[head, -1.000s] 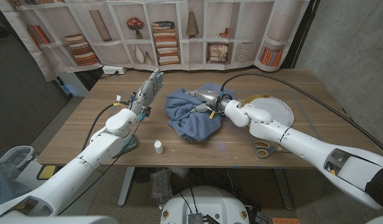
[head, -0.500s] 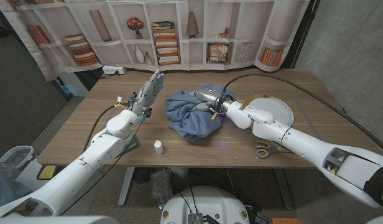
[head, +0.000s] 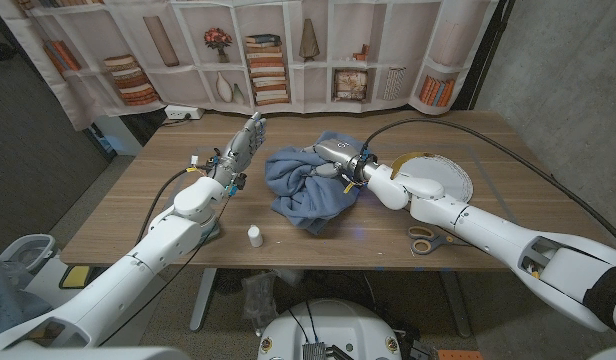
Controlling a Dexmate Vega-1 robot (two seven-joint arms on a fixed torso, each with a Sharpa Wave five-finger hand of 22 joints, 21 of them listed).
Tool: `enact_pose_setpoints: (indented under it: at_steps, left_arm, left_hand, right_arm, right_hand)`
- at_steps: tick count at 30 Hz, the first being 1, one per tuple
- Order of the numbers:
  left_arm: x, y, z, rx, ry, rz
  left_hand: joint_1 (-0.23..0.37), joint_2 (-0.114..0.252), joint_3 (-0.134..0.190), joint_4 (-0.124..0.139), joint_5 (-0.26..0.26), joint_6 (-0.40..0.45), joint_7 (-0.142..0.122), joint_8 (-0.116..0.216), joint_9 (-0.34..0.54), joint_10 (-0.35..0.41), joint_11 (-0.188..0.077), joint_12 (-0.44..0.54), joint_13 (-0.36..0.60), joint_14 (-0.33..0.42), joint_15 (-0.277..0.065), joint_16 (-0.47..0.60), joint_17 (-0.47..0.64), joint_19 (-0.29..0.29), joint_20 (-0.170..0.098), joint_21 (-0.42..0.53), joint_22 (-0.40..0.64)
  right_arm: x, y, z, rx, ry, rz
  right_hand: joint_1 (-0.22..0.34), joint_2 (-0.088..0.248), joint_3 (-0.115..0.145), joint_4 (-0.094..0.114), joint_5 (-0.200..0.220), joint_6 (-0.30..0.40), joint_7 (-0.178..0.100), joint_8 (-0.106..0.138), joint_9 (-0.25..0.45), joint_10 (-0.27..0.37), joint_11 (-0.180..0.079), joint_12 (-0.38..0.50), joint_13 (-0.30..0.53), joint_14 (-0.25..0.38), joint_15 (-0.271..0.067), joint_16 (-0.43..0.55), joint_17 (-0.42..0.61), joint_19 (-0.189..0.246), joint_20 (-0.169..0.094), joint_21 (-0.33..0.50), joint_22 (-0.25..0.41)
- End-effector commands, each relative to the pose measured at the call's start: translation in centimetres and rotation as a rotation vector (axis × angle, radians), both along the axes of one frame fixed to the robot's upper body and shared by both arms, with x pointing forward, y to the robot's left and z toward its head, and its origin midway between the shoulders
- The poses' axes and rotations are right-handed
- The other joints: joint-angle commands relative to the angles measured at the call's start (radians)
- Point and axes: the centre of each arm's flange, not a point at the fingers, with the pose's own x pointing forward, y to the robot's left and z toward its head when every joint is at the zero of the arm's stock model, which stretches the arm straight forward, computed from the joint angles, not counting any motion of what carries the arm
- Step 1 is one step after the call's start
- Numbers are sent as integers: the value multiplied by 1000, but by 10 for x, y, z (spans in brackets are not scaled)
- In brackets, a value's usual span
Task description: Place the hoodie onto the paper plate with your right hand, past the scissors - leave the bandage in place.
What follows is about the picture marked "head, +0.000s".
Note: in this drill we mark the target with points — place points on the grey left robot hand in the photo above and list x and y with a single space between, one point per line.
240 150

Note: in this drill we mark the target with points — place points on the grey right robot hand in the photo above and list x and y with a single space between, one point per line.
338 155

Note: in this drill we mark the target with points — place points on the blue hoodie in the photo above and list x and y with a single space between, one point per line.
298 195

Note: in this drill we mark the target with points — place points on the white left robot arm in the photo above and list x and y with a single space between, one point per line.
138 260

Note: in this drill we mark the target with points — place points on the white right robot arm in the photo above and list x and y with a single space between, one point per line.
488 230

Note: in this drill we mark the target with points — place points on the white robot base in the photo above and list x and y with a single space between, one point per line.
333 325

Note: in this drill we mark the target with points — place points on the white paper plate gold rim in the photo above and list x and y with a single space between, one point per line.
443 170

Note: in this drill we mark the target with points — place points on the white power strip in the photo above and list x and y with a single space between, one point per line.
183 112

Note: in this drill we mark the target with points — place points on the printed bookshelf backdrop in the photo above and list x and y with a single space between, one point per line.
298 92

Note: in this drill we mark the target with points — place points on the small white bottle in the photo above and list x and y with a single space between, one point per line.
255 237

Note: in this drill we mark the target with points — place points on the white cabinet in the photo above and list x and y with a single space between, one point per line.
120 135

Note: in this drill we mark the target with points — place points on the clear plastic bag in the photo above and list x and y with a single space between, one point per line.
258 297

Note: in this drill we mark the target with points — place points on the grey table leg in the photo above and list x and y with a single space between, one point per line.
455 305
203 300

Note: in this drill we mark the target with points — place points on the black backdrop stand pole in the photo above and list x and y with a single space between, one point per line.
488 55

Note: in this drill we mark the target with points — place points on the yellow black pad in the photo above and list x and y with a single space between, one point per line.
75 276

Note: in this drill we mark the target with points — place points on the orange box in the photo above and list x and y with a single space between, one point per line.
458 355

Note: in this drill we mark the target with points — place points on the white grey stool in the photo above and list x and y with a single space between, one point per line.
28 250

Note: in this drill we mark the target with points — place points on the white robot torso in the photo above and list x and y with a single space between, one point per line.
88 354

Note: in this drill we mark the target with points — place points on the person leg in jeans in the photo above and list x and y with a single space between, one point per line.
8 305

